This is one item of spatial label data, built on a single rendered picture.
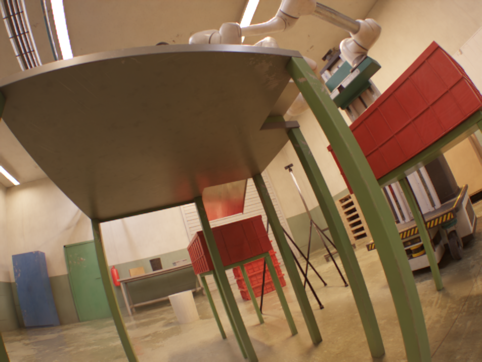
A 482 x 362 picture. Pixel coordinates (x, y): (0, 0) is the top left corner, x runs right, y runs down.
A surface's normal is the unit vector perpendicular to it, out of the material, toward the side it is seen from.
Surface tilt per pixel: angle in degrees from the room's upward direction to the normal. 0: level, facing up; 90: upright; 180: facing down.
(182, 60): 180
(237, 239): 90
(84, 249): 90
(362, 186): 90
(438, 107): 90
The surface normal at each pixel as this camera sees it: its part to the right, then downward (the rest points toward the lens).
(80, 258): 0.29, -0.41
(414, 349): -0.90, 0.19
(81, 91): 0.33, 0.89
